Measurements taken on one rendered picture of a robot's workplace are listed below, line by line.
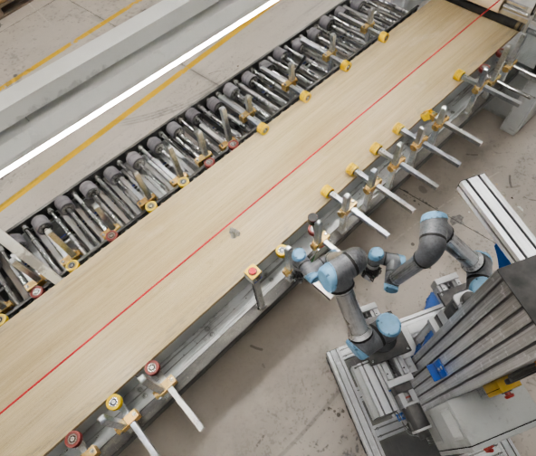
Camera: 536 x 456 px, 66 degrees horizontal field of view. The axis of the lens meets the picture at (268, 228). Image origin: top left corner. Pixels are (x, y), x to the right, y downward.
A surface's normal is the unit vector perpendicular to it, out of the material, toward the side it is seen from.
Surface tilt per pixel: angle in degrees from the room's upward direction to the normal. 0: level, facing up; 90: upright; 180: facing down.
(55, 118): 61
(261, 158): 0
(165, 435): 0
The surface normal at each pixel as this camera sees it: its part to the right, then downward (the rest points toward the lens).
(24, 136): 0.57, 0.27
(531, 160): -0.07, -0.51
